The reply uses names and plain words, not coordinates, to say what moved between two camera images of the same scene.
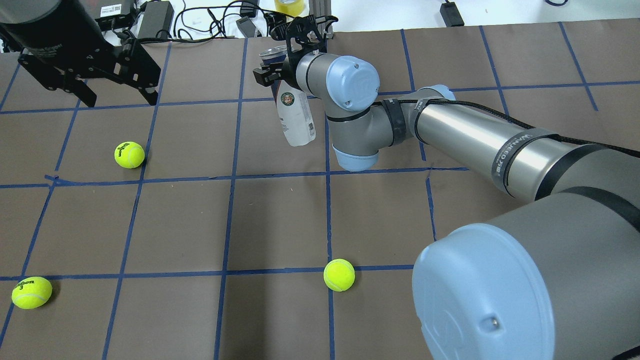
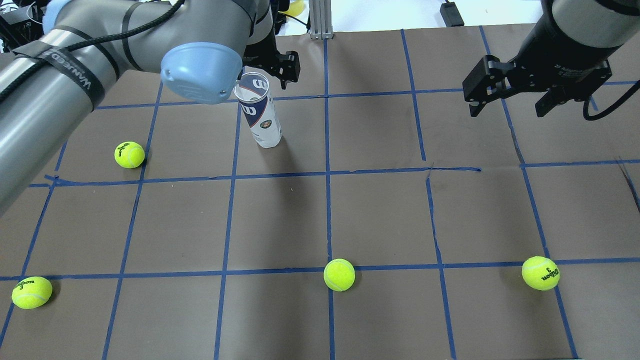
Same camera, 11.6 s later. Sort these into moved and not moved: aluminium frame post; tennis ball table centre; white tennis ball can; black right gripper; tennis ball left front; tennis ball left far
Moved: black right gripper; white tennis ball can
Not moved: aluminium frame post; tennis ball table centre; tennis ball left front; tennis ball left far
